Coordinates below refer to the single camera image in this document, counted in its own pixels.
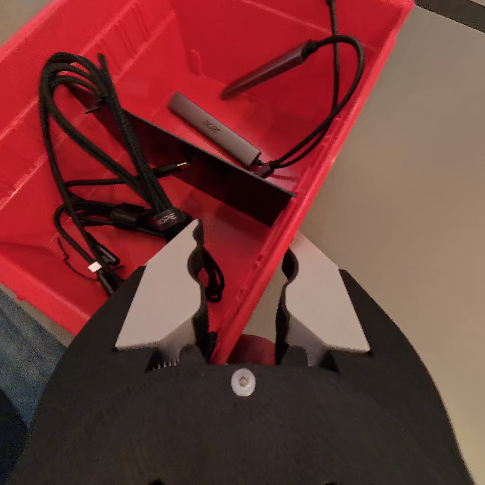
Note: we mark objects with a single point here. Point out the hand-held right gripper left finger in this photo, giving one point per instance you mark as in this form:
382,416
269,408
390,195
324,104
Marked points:
159,311

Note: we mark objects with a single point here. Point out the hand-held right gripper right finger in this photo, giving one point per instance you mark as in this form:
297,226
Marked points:
326,311

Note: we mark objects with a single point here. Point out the red plastic bin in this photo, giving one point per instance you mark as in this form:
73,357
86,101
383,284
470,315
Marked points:
227,38

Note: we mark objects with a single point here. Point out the person's jeans leg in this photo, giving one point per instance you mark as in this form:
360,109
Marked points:
30,356

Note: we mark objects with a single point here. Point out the black bin divider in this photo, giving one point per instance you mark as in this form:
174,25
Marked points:
212,178

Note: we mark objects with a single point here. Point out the silver flat adapter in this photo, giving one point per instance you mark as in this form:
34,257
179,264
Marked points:
265,72

